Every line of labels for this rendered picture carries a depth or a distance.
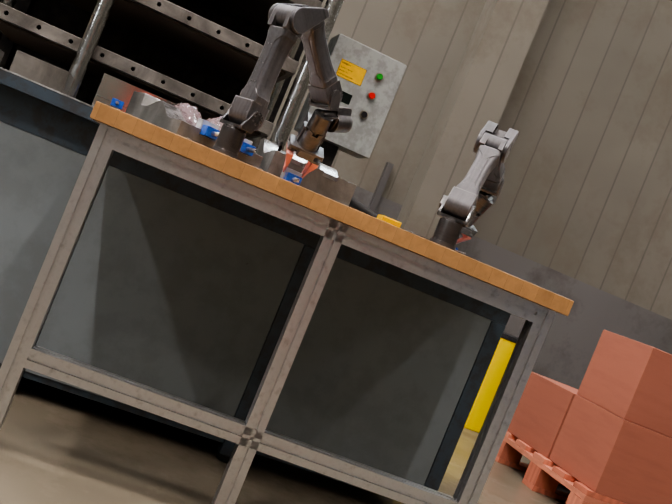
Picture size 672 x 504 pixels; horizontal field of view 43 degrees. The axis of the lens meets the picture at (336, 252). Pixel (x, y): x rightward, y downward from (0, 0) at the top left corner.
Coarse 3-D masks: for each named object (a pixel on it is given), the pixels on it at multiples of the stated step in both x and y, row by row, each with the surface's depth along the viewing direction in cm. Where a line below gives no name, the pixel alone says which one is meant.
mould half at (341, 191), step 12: (264, 144) 270; (276, 144) 275; (264, 156) 259; (276, 156) 244; (264, 168) 251; (276, 168) 245; (300, 168) 246; (324, 168) 277; (312, 180) 248; (324, 180) 248; (324, 192) 249; (336, 192) 250; (348, 192) 251; (348, 204) 251
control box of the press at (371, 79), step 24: (336, 48) 333; (360, 48) 335; (336, 72) 334; (360, 72) 336; (384, 72) 339; (360, 96) 337; (384, 96) 340; (360, 120) 338; (384, 120) 341; (336, 144) 338; (360, 144) 339
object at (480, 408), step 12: (504, 336) 498; (504, 348) 499; (492, 360) 499; (504, 360) 500; (492, 372) 500; (492, 384) 501; (480, 396) 501; (492, 396) 502; (480, 408) 501; (468, 420) 502; (480, 420) 503
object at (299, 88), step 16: (0, 0) 354; (336, 0) 318; (336, 16) 320; (0, 32) 355; (304, 64) 318; (304, 80) 318; (272, 96) 384; (288, 96) 320; (304, 96) 321; (288, 112) 318; (288, 128) 319; (256, 144) 385
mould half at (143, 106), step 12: (132, 96) 267; (144, 96) 258; (132, 108) 264; (144, 108) 254; (156, 108) 245; (168, 108) 241; (144, 120) 251; (156, 120) 242; (168, 120) 234; (180, 120) 227; (180, 132) 227; (192, 132) 228; (204, 144) 231; (240, 156) 236; (252, 156) 238
